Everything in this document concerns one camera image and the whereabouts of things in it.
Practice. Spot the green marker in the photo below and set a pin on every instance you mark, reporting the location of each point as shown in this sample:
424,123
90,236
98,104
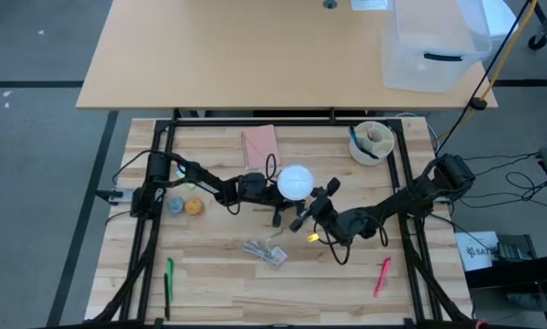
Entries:
170,279

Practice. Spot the black caster stand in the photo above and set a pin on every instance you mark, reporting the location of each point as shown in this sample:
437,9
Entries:
544,32

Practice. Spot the clear plastic storage bin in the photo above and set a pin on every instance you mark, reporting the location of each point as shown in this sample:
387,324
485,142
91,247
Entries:
437,45

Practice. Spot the white printed box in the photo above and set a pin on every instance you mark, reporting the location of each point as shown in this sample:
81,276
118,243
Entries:
476,251

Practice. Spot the red marker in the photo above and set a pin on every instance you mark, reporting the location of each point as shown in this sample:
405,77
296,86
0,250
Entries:
382,276

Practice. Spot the blue pen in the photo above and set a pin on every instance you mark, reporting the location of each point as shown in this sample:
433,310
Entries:
353,137

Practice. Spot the white desk label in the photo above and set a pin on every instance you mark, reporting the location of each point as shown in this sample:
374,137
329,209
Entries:
369,4

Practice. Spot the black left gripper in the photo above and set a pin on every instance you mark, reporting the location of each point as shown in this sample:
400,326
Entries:
255,189

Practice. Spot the pink spiral notebook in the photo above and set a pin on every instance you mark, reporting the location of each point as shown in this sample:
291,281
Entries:
261,146

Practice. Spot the black clamp knob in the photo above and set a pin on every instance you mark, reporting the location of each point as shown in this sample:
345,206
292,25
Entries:
478,103

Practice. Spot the slim black pen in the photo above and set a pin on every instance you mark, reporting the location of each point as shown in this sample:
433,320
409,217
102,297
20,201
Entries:
366,153

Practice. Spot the black equipment cart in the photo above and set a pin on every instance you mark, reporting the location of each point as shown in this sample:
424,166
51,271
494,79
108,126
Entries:
519,274

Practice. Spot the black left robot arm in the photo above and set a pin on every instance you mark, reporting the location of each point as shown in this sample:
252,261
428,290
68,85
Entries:
200,180

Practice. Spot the green sticky note pad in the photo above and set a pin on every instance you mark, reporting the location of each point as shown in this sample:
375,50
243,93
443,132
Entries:
188,184

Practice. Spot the white round pen holder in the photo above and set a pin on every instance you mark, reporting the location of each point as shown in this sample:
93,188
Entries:
378,146

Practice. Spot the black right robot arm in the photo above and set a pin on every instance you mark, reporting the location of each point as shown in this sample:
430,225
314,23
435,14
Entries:
414,201

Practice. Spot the white globe lightbulb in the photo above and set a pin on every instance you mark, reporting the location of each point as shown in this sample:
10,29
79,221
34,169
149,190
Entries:
296,183

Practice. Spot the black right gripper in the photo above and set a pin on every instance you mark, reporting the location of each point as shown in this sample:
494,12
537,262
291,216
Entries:
325,212

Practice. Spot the white round object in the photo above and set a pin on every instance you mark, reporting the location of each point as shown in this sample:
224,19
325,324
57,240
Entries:
499,23

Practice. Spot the light wood desk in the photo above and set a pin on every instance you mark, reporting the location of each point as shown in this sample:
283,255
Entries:
232,55

